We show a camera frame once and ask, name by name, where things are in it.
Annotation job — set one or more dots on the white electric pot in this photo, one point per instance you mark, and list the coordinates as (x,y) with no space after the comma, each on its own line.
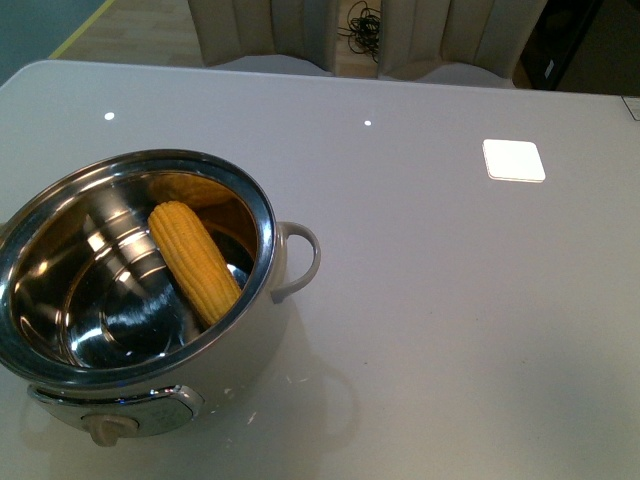
(94,321)

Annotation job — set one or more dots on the beige chair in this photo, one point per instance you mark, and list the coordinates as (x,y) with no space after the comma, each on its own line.
(275,37)
(474,43)

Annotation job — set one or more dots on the beige chair left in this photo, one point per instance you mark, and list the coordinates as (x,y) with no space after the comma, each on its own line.
(275,37)

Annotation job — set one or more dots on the table label sticker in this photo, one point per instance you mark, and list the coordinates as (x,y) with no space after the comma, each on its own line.
(632,103)

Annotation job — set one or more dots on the beige chair right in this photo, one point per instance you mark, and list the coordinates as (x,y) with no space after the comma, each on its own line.
(474,43)

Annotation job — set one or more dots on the yellow corn cob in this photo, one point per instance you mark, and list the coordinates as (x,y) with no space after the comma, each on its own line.
(194,260)

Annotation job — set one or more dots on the dark cabinet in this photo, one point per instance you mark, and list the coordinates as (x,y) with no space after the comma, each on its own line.
(549,57)

